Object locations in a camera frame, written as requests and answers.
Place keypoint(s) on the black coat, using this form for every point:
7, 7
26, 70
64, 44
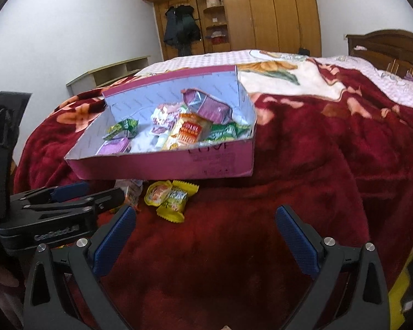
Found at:
180, 27

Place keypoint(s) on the wooden wardrobe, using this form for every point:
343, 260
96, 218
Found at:
272, 13

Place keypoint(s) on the person's left forearm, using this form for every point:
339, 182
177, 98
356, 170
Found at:
0, 282

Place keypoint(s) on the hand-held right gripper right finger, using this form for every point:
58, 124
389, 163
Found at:
297, 242

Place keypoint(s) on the yellow plastic item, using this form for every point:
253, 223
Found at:
399, 288

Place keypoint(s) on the orange noodle snack packet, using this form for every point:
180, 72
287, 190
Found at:
187, 132

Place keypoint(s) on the small black object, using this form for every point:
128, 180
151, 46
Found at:
303, 51

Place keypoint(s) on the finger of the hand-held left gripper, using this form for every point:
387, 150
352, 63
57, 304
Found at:
72, 189
106, 199

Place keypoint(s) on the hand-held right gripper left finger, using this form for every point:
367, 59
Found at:
113, 244

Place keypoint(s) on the red floral blanket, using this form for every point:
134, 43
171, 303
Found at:
313, 178

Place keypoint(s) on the white round container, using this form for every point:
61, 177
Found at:
214, 2

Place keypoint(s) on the orange round snack packet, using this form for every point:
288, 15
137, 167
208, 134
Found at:
156, 194

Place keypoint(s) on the red shelf item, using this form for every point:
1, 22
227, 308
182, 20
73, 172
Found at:
219, 37

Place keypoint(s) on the small purple snack packet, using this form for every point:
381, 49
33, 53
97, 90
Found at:
113, 146

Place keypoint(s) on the green snack packet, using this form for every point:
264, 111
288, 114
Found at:
223, 132
124, 127

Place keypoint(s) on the yellow snack packet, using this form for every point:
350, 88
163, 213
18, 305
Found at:
175, 206

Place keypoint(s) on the pink cardboard box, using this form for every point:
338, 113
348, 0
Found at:
210, 161

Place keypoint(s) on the large purple snack packet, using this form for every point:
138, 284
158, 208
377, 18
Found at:
210, 108

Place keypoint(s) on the pink checked bedsheet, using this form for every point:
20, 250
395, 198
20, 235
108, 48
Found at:
392, 86

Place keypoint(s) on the wooden headboard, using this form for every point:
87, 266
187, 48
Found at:
389, 46

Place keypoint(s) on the low open shelf cabinet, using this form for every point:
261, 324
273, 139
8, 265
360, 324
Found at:
86, 82

